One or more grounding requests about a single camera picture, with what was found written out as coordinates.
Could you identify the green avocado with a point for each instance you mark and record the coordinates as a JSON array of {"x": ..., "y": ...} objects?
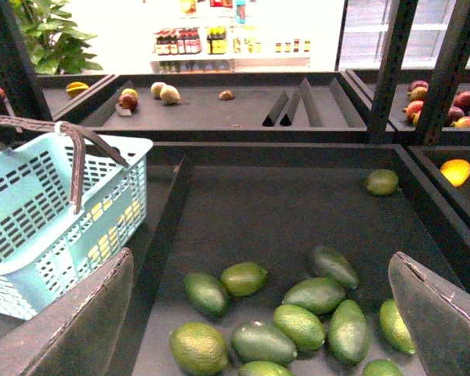
[{"x": 319, "y": 295}]

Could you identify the black triangular divider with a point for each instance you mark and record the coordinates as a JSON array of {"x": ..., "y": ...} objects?
[{"x": 277, "y": 108}]

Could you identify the brown basket handle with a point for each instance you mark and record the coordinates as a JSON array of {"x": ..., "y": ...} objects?
[{"x": 77, "y": 135}]

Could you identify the green lime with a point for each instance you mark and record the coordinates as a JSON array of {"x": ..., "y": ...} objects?
[{"x": 382, "y": 182}]

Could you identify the shelf with bottles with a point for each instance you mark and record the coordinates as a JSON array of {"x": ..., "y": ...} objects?
[{"x": 224, "y": 36}]

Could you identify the yellow mango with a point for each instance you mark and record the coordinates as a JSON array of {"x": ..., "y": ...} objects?
[{"x": 114, "y": 226}]

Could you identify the light blue plastic basket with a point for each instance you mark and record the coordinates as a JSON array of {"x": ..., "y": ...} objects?
[{"x": 43, "y": 244}]

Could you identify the green potted plant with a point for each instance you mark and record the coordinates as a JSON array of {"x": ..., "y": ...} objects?
[{"x": 53, "y": 40}]

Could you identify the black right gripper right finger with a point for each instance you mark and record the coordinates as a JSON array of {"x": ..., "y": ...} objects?
[{"x": 436, "y": 313}]

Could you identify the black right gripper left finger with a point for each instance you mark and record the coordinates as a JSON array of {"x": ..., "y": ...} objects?
[{"x": 78, "y": 333}]

